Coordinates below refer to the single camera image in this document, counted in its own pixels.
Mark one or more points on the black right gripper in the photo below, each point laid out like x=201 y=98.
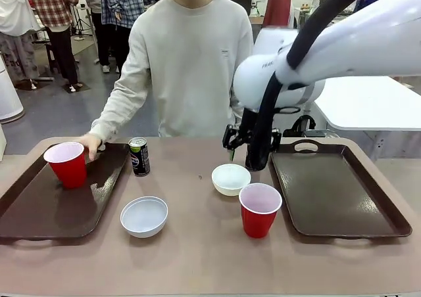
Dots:
x=249 y=124

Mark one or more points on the cream white bowl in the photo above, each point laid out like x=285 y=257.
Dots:
x=230 y=180

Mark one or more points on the red plastic cup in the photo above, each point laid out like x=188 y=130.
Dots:
x=67 y=169
x=258 y=221

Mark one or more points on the black Pepsi can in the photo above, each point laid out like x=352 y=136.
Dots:
x=141 y=160

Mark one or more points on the bluish white bowl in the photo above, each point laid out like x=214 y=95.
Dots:
x=144 y=218

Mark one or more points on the person's right forearm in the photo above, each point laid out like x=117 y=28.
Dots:
x=115 y=109

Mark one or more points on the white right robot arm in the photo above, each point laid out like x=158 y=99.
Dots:
x=361 y=40

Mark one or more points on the person's right hand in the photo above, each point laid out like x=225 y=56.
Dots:
x=92 y=144

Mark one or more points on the black bag behind table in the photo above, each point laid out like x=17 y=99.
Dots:
x=302 y=126

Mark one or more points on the brown plastic serving tray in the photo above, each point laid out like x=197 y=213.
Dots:
x=332 y=195
x=49 y=208

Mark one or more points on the person in beige sweatshirt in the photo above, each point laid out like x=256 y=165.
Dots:
x=190 y=63

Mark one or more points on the white side table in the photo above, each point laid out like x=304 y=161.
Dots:
x=371 y=103

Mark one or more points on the bystander in dark red apron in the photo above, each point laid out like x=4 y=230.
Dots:
x=279 y=4

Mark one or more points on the bystander in blue plaid shirt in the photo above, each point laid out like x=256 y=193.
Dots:
x=128 y=4

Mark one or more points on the bystander in red plaid shirt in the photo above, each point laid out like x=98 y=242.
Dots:
x=52 y=11

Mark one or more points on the white cylindrical appliance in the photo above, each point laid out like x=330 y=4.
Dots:
x=8 y=93

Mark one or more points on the bystander in white shirt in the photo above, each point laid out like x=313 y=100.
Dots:
x=16 y=31

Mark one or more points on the black camera tripod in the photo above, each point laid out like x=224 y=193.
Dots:
x=81 y=24

